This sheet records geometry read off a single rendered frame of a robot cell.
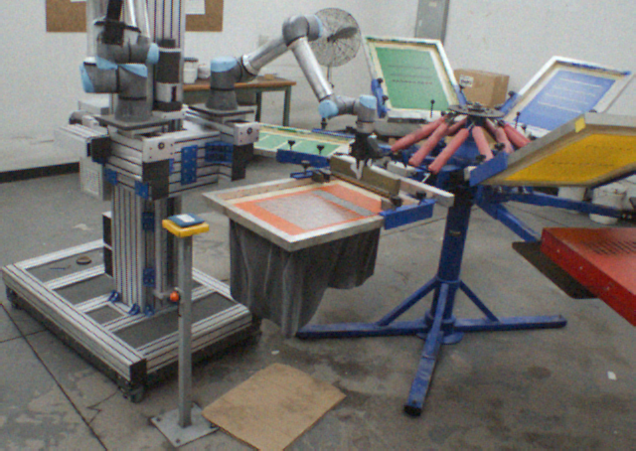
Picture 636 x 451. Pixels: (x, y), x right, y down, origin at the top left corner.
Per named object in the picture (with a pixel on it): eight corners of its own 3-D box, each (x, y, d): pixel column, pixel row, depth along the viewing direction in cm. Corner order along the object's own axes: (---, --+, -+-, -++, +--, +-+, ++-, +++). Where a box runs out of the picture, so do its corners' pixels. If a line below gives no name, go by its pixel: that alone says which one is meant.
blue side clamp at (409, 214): (385, 230, 249) (388, 214, 246) (376, 225, 252) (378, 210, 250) (431, 217, 268) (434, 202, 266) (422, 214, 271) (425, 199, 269)
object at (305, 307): (292, 339, 244) (301, 239, 229) (286, 335, 246) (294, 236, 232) (373, 308, 274) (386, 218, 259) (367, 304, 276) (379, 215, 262)
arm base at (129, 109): (106, 116, 255) (106, 92, 251) (137, 112, 266) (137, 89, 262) (127, 123, 246) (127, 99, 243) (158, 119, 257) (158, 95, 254)
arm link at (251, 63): (218, 66, 295) (301, 8, 263) (238, 64, 308) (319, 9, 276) (228, 88, 296) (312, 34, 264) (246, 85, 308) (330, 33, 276)
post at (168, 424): (176, 448, 253) (174, 236, 220) (150, 420, 268) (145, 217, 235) (220, 429, 267) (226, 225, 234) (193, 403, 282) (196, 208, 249)
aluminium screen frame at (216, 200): (289, 251, 218) (290, 241, 216) (201, 202, 258) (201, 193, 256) (430, 214, 269) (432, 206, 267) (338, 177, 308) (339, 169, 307)
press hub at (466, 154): (443, 356, 338) (488, 112, 292) (391, 326, 365) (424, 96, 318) (483, 335, 363) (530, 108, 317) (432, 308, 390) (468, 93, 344)
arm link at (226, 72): (204, 85, 287) (205, 56, 283) (223, 82, 298) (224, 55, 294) (224, 88, 282) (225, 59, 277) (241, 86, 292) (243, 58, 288)
